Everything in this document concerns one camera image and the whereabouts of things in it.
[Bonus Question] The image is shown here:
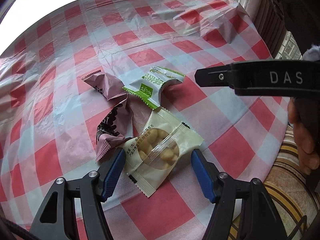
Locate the beige drape curtain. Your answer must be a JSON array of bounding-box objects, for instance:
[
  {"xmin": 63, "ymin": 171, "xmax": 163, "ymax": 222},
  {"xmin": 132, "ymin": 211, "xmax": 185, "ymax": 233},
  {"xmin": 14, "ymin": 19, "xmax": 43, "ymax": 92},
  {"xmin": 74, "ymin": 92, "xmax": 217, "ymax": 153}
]
[{"xmin": 240, "ymin": 0, "xmax": 287, "ymax": 57}]

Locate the right hand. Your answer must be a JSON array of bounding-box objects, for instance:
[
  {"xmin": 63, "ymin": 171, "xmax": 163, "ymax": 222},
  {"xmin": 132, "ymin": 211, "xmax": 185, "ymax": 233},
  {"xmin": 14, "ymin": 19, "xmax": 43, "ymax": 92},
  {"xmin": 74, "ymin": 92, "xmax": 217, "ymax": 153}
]
[{"xmin": 287, "ymin": 98, "xmax": 319, "ymax": 175}]

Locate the pink black snack packet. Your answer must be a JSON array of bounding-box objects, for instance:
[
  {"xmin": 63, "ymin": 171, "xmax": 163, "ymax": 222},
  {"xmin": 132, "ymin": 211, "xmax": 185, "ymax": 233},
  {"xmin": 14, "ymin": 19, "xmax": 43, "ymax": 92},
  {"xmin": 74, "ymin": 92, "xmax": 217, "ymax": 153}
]
[{"xmin": 95, "ymin": 98, "xmax": 133, "ymax": 161}]

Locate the cream nut snack packet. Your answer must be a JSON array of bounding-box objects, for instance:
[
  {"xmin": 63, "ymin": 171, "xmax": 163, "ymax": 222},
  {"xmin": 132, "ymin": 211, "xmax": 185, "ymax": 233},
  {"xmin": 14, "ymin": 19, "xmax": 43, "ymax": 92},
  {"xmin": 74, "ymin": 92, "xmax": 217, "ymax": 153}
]
[{"xmin": 121, "ymin": 107, "xmax": 203, "ymax": 197}]

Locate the green white snack packet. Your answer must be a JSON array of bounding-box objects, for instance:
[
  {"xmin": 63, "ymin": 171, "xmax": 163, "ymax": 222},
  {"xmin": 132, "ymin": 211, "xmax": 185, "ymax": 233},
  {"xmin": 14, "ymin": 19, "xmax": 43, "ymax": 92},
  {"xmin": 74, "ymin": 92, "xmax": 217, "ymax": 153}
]
[{"xmin": 123, "ymin": 66, "xmax": 185, "ymax": 110}]

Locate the red white checkered tablecloth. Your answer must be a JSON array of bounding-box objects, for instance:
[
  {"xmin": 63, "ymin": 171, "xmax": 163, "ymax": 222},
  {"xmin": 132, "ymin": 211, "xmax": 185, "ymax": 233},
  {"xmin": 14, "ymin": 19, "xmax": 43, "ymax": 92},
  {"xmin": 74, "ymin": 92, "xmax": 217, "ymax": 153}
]
[{"xmin": 1, "ymin": 0, "xmax": 288, "ymax": 239}]

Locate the striped sofa cushion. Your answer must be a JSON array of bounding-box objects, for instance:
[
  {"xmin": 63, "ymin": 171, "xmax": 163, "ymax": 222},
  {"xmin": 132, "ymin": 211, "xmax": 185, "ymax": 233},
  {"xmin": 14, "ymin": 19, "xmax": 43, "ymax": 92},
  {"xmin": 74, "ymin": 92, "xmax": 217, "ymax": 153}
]
[{"xmin": 223, "ymin": 125, "xmax": 319, "ymax": 239}]

